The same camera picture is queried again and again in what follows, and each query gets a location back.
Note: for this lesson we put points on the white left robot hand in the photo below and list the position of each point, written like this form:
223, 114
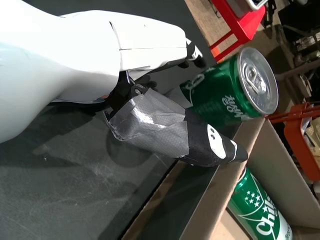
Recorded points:
75, 50

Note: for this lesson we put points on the green soda can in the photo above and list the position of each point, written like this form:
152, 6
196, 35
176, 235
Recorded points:
255, 212
220, 92

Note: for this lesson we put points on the cardboard box with gray tape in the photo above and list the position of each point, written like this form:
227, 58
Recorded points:
215, 195

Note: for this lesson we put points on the gray plastic bin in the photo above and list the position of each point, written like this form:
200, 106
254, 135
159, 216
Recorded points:
241, 8

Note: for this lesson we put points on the orange metal cart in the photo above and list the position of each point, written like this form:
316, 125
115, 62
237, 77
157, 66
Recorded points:
295, 125

